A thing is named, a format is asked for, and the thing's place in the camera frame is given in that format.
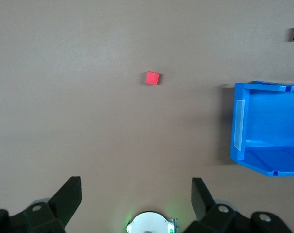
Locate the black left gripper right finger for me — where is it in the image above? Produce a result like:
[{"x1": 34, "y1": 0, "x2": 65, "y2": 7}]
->
[{"x1": 184, "y1": 177, "x2": 294, "y2": 233}]

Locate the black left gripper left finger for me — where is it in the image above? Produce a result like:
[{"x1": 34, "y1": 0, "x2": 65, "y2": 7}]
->
[{"x1": 0, "y1": 176, "x2": 82, "y2": 233}]

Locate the blue plastic storage bin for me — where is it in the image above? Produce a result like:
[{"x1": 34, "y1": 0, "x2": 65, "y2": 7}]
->
[{"x1": 229, "y1": 81, "x2": 294, "y2": 177}]

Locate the brown table mat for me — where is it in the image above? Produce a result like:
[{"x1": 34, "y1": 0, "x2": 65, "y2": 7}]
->
[{"x1": 0, "y1": 0, "x2": 294, "y2": 233}]

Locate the small red cube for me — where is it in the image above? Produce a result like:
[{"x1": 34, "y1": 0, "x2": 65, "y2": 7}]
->
[{"x1": 145, "y1": 71, "x2": 161, "y2": 86}]

